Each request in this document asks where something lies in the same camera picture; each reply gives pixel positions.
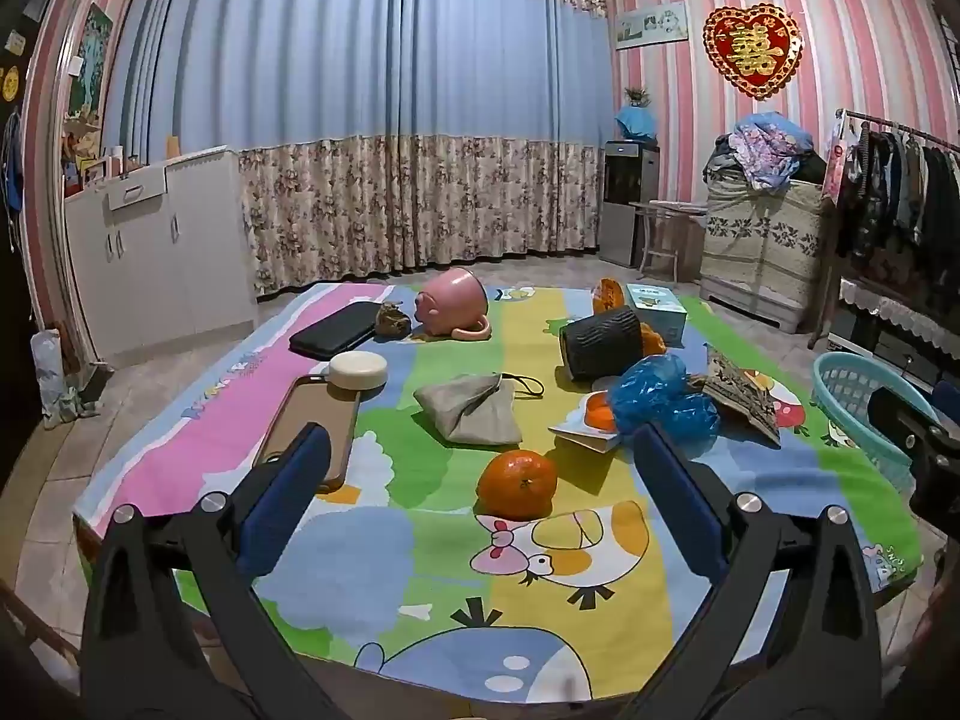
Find small folding table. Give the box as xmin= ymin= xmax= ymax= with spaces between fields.
xmin=634 ymin=199 xmax=710 ymax=282

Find pink hanging tag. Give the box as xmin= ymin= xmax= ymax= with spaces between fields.
xmin=823 ymin=116 xmax=852 ymax=203

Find blue covered water bottle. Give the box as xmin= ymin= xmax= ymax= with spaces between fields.
xmin=615 ymin=105 xmax=659 ymax=142

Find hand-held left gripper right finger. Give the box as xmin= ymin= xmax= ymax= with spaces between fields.
xmin=632 ymin=422 xmax=886 ymax=720

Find colourful cartoon printed mat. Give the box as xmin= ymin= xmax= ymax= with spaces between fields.
xmin=71 ymin=281 xmax=927 ymax=706

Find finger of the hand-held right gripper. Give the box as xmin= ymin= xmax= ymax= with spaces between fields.
xmin=868 ymin=384 xmax=947 ymax=460

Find printed bag on floor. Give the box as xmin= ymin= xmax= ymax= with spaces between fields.
xmin=30 ymin=328 xmax=102 ymax=428

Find low cabinet with lace cloth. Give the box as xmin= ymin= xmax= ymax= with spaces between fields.
xmin=825 ymin=274 xmax=960 ymax=391

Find orange snack packet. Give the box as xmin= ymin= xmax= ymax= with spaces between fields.
xmin=591 ymin=277 xmax=667 ymax=357

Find orange tangerine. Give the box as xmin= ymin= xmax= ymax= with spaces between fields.
xmin=478 ymin=450 xmax=560 ymax=520

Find black ribbed cylinder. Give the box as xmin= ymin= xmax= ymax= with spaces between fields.
xmin=559 ymin=305 xmax=646 ymax=383

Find white cabinet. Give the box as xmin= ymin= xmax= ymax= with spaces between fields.
xmin=64 ymin=146 xmax=260 ymax=368

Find grey cloth pouch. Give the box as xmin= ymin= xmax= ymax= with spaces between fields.
xmin=414 ymin=373 xmax=545 ymax=446

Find blue plastic bag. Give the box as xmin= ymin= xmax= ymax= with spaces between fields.
xmin=606 ymin=352 xmax=722 ymax=460

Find black flat case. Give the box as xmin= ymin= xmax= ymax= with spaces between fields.
xmin=289 ymin=301 xmax=380 ymax=361

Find teal tissue box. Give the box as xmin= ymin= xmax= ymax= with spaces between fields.
xmin=624 ymin=283 xmax=689 ymax=350

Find red heart wall decoration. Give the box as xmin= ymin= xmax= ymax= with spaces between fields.
xmin=703 ymin=6 xmax=803 ymax=100

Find small wall picture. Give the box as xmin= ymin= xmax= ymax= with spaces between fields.
xmin=615 ymin=1 xmax=689 ymax=47

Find grey water dispenser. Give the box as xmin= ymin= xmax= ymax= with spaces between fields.
xmin=600 ymin=139 xmax=662 ymax=267

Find blue and floral curtain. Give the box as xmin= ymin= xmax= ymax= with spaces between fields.
xmin=101 ymin=0 xmax=612 ymax=293

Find teal plastic basket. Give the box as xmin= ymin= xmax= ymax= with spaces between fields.
xmin=814 ymin=352 xmax=938 ymax=496

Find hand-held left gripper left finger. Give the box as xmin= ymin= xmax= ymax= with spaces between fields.
xmin=79 ymin=422 xmax=346 ymax=720

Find cabinet under patterned cloth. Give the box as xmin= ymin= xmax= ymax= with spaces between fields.
xmin=699 ymin=163 xmax=830 ymax=332

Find pink pig mug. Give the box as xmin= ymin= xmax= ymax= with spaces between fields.
xmin=414 ymin=268 xmax=492 ymax=341

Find phone in brown case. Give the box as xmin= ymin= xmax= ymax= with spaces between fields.
xmin=253 ymin=375 xmax=362 ymax=494

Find colourful wall poster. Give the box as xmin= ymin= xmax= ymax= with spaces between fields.
xmin=69 ymin=1 xmax=115 ymax=125

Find pile of folded clothes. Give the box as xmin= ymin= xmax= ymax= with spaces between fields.
xmin=705 ymin=111 xmax=818 ymax=192

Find metal clothes rack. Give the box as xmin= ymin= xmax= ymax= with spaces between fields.
xmin=806 ymin=109 xmax=960 ymax=350

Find white packet with orange print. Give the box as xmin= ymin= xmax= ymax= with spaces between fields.
xmin=549 ymin=390 xmax=638 ymax=455

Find row of hanging clothes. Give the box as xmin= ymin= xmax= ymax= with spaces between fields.
xmin=836 ymin=120 xmax=960 ymax=260

